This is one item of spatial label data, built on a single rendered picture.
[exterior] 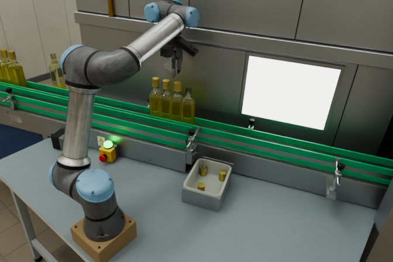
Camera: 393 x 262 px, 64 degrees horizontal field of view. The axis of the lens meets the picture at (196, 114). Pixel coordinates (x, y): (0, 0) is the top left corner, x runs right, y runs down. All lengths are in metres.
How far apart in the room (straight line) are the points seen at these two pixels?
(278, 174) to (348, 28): 0.71
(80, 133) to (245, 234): 0.75
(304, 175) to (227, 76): 0.59
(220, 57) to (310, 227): 0.85
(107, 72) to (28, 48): 3.51
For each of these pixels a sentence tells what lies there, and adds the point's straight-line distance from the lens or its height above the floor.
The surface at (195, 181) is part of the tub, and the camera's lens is 1.52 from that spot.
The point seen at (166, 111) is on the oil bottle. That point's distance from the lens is 1.59.
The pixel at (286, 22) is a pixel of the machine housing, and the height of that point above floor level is 1.47.
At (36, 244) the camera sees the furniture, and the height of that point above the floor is 0.20.
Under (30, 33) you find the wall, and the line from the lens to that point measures 4.46.
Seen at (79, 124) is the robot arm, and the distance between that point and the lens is 1.14.
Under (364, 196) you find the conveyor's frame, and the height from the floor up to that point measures 0.81.
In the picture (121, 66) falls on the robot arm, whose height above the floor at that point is 1.42.
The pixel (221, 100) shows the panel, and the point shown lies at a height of 1.05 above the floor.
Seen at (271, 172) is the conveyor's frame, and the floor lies 0.82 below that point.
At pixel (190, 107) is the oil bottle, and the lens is 1.52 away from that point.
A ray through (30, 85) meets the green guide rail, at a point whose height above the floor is 0.95.
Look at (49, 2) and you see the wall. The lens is 4.52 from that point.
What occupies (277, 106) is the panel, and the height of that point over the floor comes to 1.07.
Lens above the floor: 1.79
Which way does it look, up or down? 30 degrees down
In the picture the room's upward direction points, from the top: 3 degrees clockwise
